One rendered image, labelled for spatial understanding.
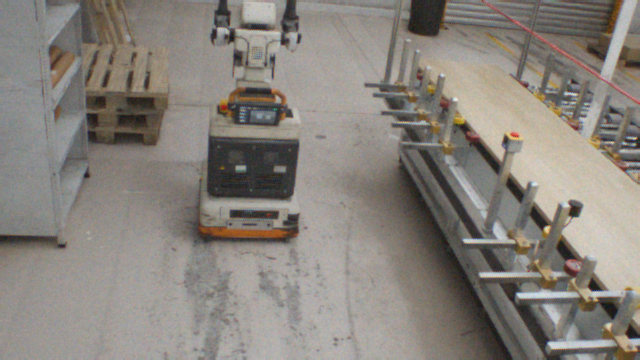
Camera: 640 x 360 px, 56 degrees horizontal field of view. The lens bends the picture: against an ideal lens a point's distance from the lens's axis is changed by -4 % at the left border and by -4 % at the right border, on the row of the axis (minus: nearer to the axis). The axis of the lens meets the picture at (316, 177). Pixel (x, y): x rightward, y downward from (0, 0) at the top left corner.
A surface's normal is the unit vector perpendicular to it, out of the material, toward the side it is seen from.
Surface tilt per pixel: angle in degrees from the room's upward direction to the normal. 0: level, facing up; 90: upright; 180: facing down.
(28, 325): 0
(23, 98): 90
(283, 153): 90
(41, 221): 90
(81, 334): 0
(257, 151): 90
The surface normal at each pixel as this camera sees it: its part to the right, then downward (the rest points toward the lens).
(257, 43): 0.15, 0.36
